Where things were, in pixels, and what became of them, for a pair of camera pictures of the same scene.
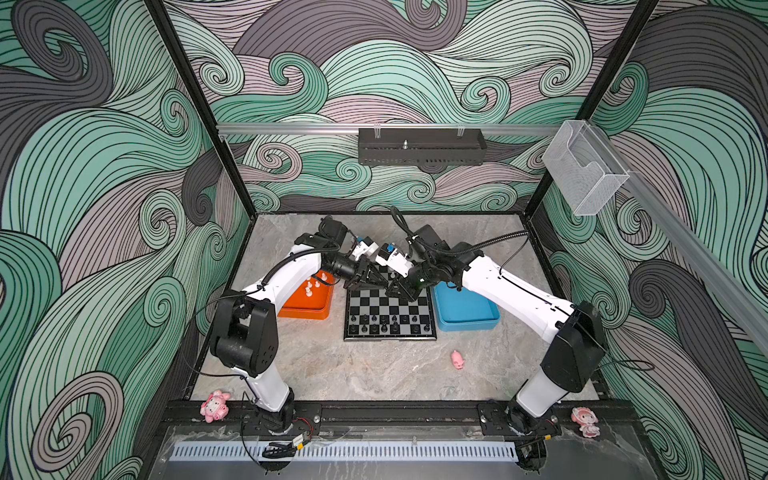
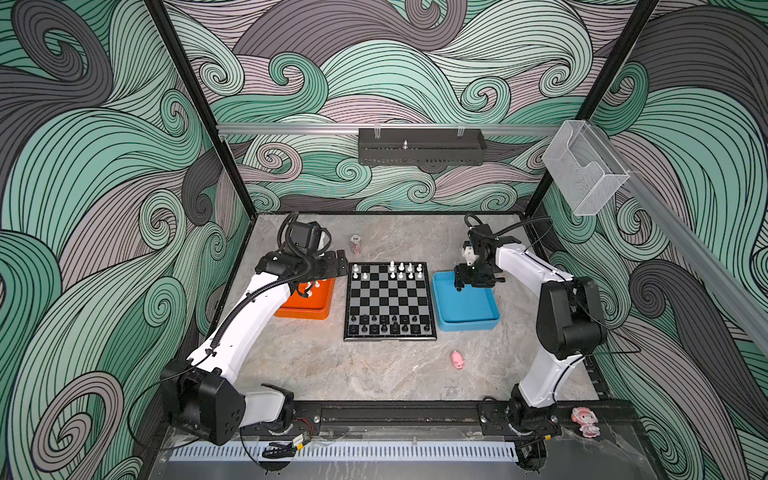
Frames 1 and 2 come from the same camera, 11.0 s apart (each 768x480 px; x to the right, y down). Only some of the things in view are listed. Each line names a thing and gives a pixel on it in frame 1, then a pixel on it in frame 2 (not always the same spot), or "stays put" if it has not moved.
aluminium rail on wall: [339, 129] stays put
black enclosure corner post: [612, 69] stays put
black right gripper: [407, 291] → [461, 277]
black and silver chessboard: [373, 315] stays put
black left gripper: [362, 275] → [331, 271]
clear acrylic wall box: [584, 168] stays put
